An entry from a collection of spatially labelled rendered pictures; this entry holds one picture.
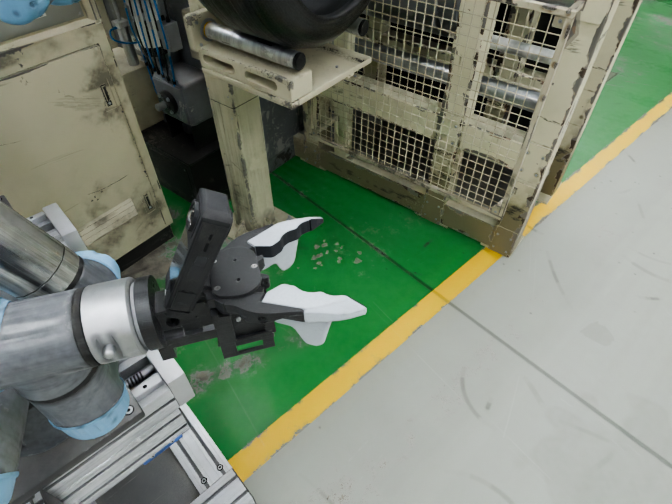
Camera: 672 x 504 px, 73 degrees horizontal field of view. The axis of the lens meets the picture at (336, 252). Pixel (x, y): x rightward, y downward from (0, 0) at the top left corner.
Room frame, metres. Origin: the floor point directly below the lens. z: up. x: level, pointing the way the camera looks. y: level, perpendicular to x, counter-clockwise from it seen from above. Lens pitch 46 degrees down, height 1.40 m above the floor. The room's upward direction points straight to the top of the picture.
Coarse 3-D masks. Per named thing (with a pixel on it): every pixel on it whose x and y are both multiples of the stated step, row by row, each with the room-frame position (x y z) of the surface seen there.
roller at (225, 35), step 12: (216, 24) 1.32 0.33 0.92; (216, 36) 1.29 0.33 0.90; (228, 36) 1.27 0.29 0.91; (240, 36) 1.25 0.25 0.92; (252, 36) 1.24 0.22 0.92; (240, 48) 1.24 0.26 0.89; (252, 48) 1.21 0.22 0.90; (264, 48) 1.18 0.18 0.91; (276, 48) 1.17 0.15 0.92; (288, 48) 1.16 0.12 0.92; (276, 60) 1.15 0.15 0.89; (288, 60) 1.13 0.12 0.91; (300, 60) 1.13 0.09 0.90
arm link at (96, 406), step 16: (96, 368) 0.23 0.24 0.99; (112, 368) 0.25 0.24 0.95; (80, 384) 0.21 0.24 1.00; (96, 384) 0.22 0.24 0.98; (112, 384) 0.23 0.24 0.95; (48, 400) 0.19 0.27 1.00; (64, 400) 0.19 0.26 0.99; (80, 400) 0.20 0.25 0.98; (96, 400) 0.21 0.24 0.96; (112, 400) 0.22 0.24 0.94; (128, 400) 0.24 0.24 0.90; (48, 416) 0.19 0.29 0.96; (64, 416) 0.19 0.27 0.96; (80, 416) 0.19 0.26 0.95; (96, 416) 0.20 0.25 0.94; (112, 416) 0.21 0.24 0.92; (80, 432) 0.19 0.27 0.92; (96, 432) 0.19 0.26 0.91
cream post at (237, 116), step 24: (192, 0) 1.46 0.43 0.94; (216, 96) 1.45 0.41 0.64; (240, 96) 1.44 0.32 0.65; (216, 120) 1.47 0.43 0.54; (240, 120) 1.42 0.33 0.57; (240, 144) 1.41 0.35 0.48; (264, 144) 1.50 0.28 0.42; (240, 168) 1.42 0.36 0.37; (264, 168) 1.48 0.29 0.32; (240, 192) 1.43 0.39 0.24; (264, 192) 1.47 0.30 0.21; (240, 216) 1.45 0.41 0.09; (264, 216) 1.45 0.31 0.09
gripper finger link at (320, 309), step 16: (288, 288) 0.26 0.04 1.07; (288, 304) 0.24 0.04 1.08; (304, 304) 0.24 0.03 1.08; (320, 304) 0.24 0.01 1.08; (336, 304) 0.24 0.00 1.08; (352, 304) 0.24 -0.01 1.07; (288, 320) 0.24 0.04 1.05; (320, 320) 0.23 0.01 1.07; (336, 320) 0.23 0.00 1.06; (304, 336) 0.24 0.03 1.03; (320, 336) 0.23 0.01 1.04
